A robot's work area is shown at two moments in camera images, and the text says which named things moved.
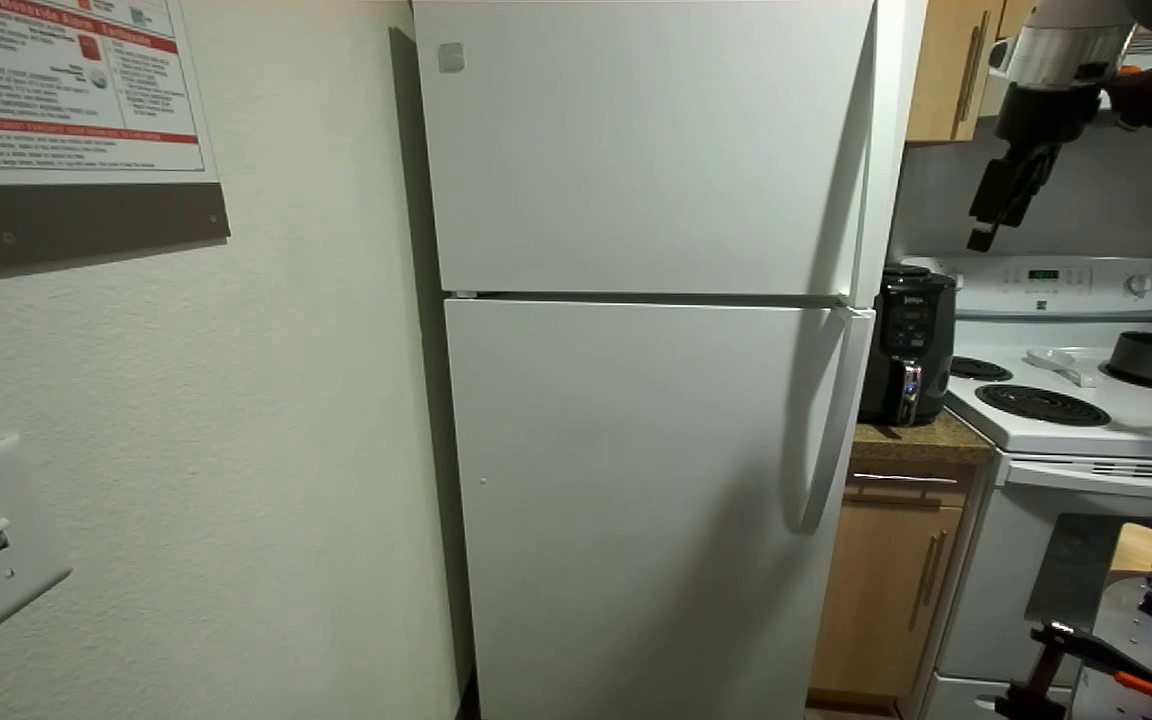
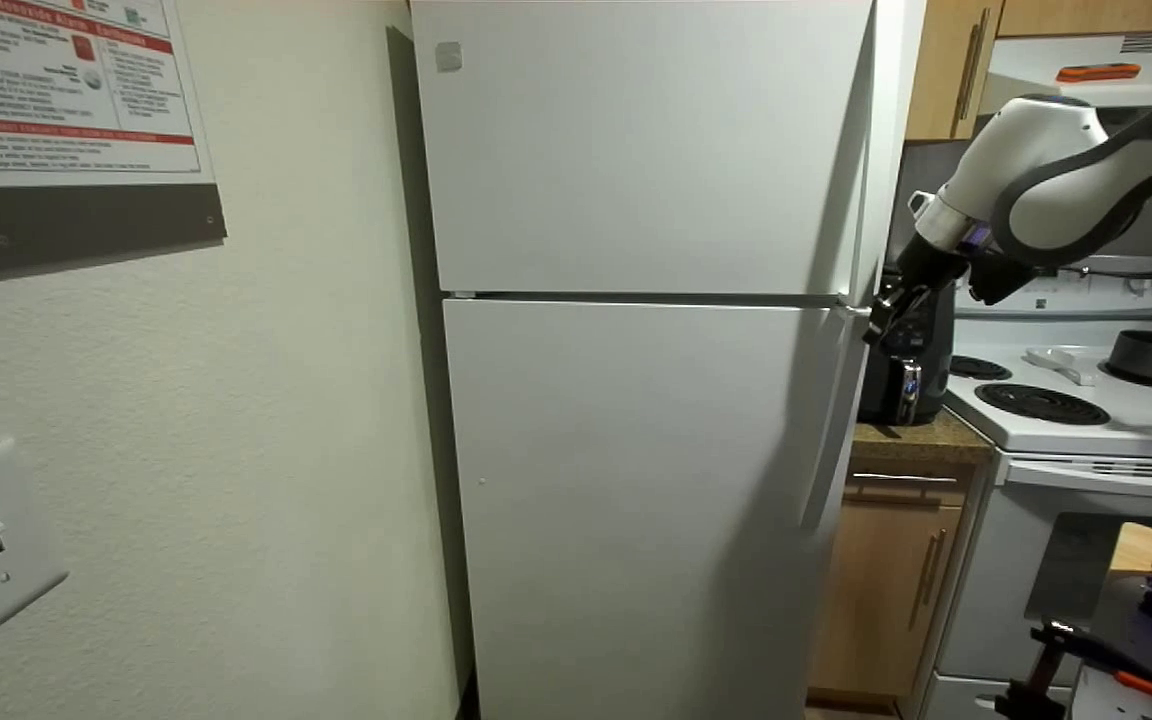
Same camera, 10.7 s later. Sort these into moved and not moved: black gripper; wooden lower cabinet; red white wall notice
Moved: black gripper
Not moved: wooden lower cabinet; red white wall notice
